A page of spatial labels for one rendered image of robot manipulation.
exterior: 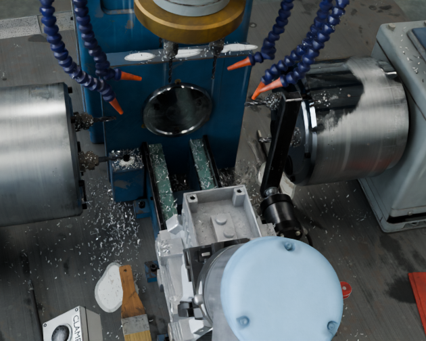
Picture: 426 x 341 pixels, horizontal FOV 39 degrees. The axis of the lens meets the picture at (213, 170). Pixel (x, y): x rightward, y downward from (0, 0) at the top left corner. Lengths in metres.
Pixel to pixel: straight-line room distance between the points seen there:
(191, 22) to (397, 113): 0.45
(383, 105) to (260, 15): 0.82
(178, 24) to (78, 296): 0.59
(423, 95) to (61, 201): 0.69
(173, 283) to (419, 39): 0.70
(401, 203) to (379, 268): 0.15
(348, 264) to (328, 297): 0.87
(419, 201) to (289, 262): 0.92
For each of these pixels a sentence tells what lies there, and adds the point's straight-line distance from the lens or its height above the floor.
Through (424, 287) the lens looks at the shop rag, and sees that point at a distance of 1.35.
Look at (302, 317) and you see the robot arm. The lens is 0.45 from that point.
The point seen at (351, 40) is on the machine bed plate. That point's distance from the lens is 1.87.
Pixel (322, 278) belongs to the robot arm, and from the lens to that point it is 0.46.
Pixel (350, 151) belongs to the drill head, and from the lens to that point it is 1.14.
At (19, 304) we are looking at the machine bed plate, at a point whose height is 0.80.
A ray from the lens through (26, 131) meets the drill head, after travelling 1.02.
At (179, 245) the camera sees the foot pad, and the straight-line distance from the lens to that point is 0.96.
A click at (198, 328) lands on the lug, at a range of 0.88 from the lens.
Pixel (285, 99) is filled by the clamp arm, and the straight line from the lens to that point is 0.95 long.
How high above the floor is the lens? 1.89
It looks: 50 degrees down
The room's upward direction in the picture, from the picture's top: 7 degrees clockwise
